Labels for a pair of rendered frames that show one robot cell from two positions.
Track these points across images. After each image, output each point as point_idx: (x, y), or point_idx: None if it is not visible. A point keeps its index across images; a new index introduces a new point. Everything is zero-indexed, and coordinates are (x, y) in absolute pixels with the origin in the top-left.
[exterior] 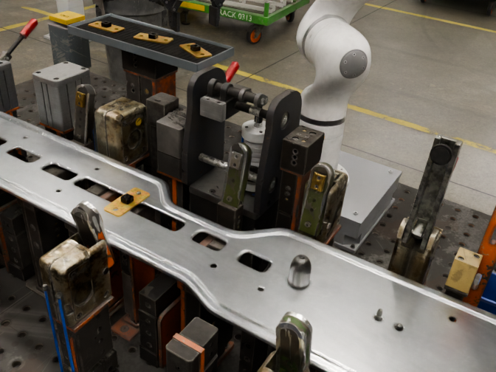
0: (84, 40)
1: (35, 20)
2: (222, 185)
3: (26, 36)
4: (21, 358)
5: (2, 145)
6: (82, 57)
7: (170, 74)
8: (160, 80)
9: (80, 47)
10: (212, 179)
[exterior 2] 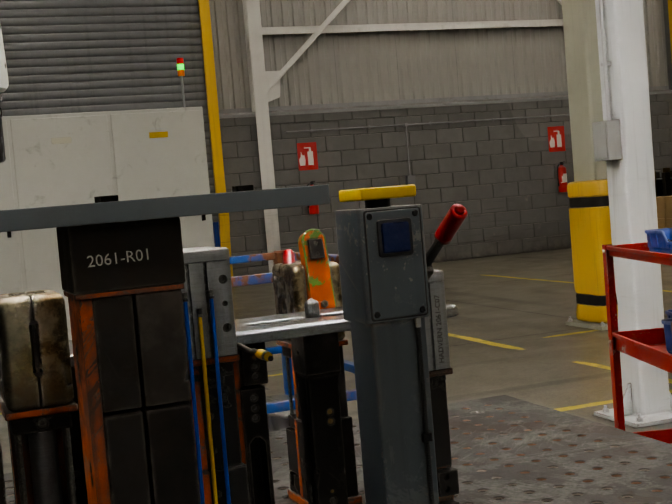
0: (354, 248)
1: (451, 206)
2: None
3: (436, 237)
4: None
5: None
6: (352, 288)
7: (70, 295)
8: (70, 301)
9: (349, 262)
10: None
